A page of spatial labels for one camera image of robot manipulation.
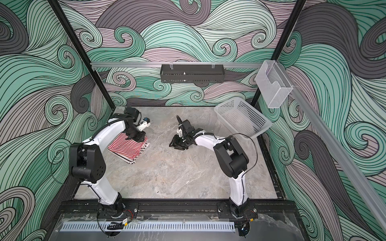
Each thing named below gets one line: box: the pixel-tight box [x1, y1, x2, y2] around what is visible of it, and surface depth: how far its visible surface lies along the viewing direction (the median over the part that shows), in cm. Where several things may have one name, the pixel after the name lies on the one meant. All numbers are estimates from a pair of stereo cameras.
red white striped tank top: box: [107, 132, 149, 162], surface depth 93 cm
